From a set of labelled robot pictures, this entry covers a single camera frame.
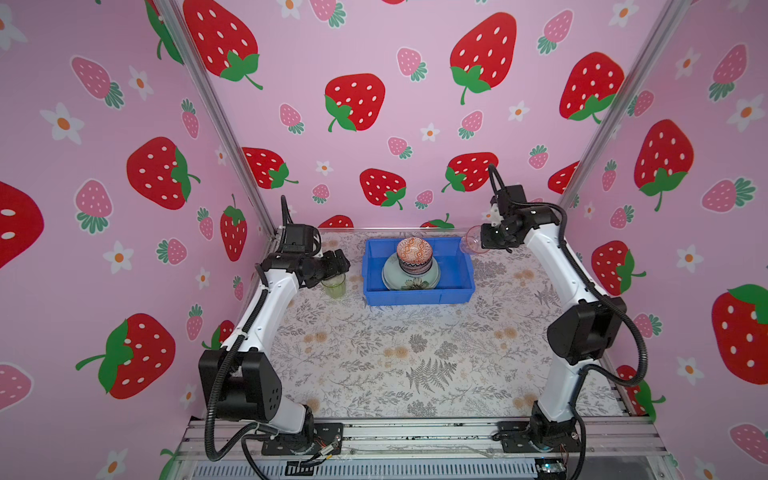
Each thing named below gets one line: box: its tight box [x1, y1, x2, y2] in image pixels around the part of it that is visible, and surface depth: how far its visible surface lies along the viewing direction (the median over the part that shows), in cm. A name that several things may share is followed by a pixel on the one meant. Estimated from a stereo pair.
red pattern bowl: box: [396, 237, 433, 275], surface depth 100 cm
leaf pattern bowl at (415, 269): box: [398, 258, 433, 275], surface depth 97 cm
